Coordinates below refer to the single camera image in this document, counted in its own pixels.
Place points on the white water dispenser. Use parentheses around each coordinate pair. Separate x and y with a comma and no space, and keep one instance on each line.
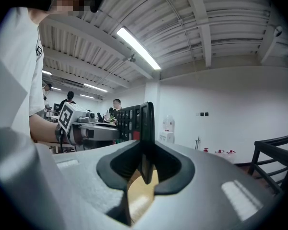
(166,136)

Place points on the round wooden table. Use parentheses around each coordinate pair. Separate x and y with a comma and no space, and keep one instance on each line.
(141,195)

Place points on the long ceiling tube light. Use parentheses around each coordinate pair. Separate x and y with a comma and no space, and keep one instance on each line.
(139,48)

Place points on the black wristband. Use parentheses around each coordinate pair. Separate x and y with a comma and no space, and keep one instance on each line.
(58,133)

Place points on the clear water jug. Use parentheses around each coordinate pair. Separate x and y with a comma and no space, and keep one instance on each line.
(219,154)
(231,156)
(206,150)

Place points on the wall switch panel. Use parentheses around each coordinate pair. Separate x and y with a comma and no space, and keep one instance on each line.
(202,114)

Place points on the black metal railing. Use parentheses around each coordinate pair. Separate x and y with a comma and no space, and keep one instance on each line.
(276,157)

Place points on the person's white shirt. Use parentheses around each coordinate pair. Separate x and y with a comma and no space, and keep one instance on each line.
(14,68)

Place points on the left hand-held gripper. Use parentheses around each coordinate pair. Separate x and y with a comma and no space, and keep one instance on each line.
(67,116)

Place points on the person's left forearm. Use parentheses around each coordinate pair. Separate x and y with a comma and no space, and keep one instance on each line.
(42,128)

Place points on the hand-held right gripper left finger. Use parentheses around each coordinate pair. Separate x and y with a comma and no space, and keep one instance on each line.
(91,181)

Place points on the water dispenser bottle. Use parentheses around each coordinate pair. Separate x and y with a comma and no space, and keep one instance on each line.
(169,123)

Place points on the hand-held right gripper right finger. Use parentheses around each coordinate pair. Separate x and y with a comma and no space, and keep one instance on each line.
(206,188)

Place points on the metal post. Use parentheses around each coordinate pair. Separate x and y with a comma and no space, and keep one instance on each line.
(197,142)

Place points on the black calculator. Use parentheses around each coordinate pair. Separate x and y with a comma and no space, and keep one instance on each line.
(134,126)

